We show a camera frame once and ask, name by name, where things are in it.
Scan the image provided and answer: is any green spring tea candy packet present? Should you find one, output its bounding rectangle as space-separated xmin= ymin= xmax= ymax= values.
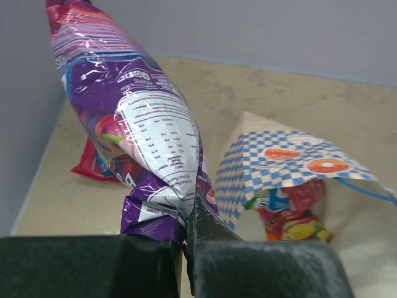
xmin=244 ymin=190 xmax=270 ymax=210

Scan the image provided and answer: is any pink snack packet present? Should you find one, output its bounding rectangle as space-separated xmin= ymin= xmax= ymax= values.
xmin=70 ymin=136 xmax=125 ymax=184

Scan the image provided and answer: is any blue checkered paper bag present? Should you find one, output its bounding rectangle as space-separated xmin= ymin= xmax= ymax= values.
xmin=215 ymin=112 xmax=380 ymax=228

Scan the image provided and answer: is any blue fruit snack packet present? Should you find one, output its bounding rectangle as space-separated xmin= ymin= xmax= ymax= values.
xmin=96 ymin=151 xmax=114 ymax=176

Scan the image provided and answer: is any purple snack packet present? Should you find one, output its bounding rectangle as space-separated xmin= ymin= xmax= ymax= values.
xmin=47 ymin=1 xmax=216 ymax=243

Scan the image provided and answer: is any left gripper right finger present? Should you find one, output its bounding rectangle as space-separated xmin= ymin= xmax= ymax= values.
xmin=185 ymin=189 xmax=354 ymax=298

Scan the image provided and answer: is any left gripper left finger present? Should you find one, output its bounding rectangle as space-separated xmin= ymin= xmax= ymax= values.
xmin=1 ymin=235 xmax=181 ymax=297

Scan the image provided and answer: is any orange fruit candy packet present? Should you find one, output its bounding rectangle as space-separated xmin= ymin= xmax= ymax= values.
xmin=258 ymin=208 xmax=332 ymax=242

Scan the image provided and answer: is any blue small snack packet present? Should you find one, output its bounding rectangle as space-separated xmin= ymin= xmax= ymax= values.
xmin=266 ymin=189 xmax=289 ymax=213

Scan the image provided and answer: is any red small snack packet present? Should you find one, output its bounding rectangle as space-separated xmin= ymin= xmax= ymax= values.
xmin=282 ymin=179 xmax=326 ymax=214

